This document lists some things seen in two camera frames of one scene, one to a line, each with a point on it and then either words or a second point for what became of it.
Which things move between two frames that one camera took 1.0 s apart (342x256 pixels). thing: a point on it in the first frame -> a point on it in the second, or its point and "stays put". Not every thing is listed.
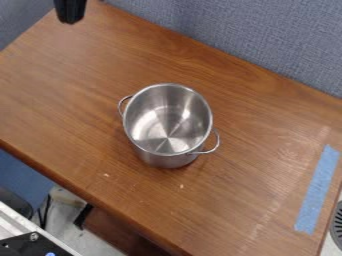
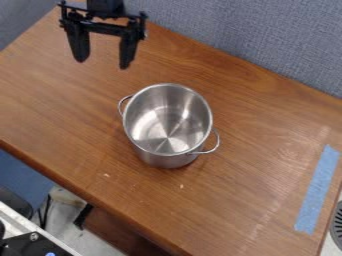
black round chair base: [16, 203] stays put
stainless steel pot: [167, 121] stays put
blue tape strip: [318, 190] stays put
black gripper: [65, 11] -> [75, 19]
